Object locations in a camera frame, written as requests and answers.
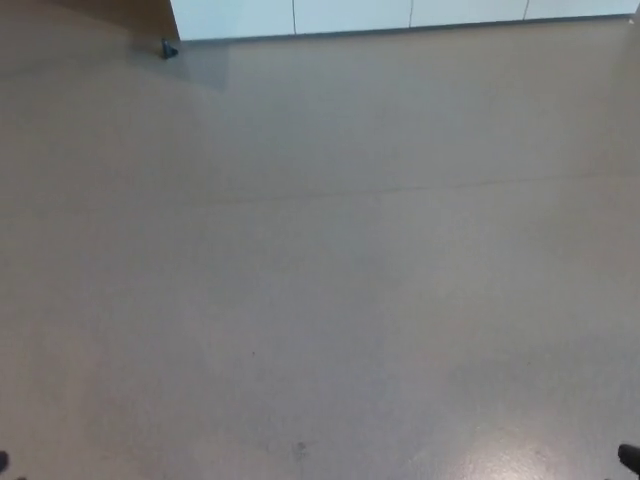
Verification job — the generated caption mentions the white locker door narrow sliver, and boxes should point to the white locker door narrow sliver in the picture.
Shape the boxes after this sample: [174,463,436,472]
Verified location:
[523,0,640,23]

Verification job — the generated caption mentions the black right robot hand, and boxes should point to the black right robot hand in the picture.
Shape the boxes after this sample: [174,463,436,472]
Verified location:
[618,443,640,477]

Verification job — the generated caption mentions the white locker door printed 2D12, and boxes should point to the white locker door printed 2D12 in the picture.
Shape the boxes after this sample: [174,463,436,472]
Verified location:
[409,0,527,30]

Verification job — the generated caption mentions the white locker door printed 2D04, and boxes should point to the white locker door printed 2D04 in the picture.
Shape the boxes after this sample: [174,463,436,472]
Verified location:
[169,0,296,42]

